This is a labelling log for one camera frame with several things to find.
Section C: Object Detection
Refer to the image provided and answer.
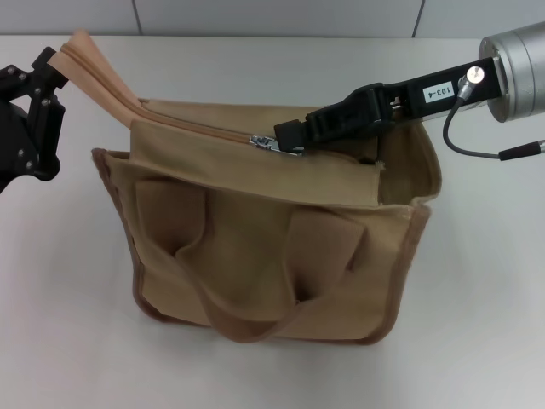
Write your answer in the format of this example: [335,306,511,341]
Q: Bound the silver metal zipper pull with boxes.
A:
[248,133,306,158]

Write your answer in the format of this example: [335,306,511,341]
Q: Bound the khaki canvas food bag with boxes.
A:
[47,28,444,345]

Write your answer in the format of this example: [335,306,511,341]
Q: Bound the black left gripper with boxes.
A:
[0,45,69,195]

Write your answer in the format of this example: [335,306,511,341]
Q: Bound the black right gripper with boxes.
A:
[274,58,503,153]

